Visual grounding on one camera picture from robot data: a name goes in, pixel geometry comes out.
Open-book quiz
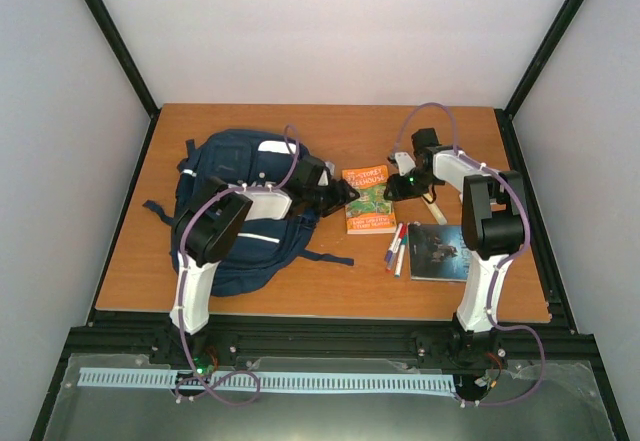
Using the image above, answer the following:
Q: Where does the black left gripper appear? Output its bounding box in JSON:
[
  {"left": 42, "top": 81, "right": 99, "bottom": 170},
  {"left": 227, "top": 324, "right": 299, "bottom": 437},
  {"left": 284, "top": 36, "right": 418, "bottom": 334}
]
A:
[{"left": 306, "top": 180, "right": 362, "bottom": 219}]

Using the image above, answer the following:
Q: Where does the orange Treehouse book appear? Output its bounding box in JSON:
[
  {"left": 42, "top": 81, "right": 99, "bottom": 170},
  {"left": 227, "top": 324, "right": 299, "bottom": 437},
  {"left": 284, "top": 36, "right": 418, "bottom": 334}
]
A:
[{"left": 342, "top": 165, "right": 397, "bottom": 235}]

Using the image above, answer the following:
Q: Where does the navy blue backpack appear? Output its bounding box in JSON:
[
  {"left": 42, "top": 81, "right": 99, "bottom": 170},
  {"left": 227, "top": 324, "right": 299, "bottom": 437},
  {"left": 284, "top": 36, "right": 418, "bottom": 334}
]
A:
[{"left": 144, "top": 129, "right": 359, "bottom": 297}]

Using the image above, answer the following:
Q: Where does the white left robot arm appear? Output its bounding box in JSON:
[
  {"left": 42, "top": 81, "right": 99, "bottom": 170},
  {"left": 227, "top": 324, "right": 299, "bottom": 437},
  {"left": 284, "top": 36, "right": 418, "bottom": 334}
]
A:
[{"left": 170, "top": 155, "right": 359, "bottom": 364}]

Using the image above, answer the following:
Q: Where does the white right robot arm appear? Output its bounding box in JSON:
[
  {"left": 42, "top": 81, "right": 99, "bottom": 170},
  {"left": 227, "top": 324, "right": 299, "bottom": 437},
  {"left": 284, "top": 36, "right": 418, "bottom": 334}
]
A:
[{"left": 384, "top": 128, "right": 531, "bottom": 367}]

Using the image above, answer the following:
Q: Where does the yellow highlighter pen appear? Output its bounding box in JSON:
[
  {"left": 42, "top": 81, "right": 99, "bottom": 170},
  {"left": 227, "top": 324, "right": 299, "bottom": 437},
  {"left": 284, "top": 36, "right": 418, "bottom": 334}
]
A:
[{"left": 424, "top": 201, "right": 448, "bottom": 225}]

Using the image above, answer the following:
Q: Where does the red cap whiteboard marker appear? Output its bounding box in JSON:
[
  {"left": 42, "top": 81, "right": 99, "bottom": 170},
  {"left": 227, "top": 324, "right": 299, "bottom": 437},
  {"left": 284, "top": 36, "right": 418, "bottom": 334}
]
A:
[{"left": 385, "top": 223, "right": 407, "bottom": 272}]

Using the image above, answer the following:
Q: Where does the dark blue Wuthering Heights book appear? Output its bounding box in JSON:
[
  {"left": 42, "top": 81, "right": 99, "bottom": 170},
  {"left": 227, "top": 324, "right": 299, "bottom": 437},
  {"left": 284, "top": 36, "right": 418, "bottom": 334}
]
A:
[{"left": 408, "top": 223, "right": 472, "bottom": 282}]

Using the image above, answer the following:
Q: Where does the purple cap whiteboard marker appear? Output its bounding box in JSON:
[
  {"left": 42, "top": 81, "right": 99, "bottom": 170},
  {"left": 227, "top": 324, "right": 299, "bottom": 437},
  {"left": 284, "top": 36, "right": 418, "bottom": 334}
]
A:
[{"left": 384, "top": 234, "right": 402, "bottom": 263}]

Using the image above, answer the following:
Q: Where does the green cap whiteboard marker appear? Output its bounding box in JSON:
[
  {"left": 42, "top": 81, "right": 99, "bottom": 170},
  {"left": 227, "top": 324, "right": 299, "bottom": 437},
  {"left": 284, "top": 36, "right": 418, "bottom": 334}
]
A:
[{"left": 394, "top": 224, "right": 411, "bottom": 278}]

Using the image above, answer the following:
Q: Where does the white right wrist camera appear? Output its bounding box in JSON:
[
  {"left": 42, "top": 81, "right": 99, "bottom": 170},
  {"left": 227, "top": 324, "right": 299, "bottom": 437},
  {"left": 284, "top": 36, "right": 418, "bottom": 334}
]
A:
[{"left": 388, "top": 151, "right": 416, "bottom": 176}]

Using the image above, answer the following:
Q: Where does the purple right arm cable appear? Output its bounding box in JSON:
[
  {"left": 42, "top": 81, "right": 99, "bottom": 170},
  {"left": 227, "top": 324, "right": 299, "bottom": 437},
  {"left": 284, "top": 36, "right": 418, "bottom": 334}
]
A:
[{"left": 394, "top": 102, "right": 547, "bottom": 407}]

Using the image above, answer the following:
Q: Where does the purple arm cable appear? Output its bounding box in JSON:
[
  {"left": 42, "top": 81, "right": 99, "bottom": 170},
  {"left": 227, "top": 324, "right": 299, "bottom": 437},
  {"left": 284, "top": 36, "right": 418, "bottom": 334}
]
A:
[
  {"left": 394, "top": 102, "right": 547, "bottom": 407},
  {"left": 177, "top": 124, "right": 302, "bottom": 405}
]

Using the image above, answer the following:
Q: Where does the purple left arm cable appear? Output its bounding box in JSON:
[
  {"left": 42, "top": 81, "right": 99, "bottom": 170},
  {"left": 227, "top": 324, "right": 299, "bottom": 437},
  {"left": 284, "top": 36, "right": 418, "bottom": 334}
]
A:
[{"left": 177, "top": 124, "right": 302, "bottom": 405}]

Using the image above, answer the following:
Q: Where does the light blue slotted cable duct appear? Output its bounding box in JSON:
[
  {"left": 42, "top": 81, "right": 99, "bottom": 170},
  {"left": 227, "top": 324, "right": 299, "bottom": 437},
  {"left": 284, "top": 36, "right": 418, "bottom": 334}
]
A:
[{"left": 77, "top": 367, "right": 456, "bottom": 397}]

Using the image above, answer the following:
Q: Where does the black aluminium frame rail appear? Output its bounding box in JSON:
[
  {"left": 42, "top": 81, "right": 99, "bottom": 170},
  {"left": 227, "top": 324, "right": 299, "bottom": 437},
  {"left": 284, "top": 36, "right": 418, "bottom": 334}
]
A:
[{"left": 63, "top": 312, "right": 599, "bottom": 373}]

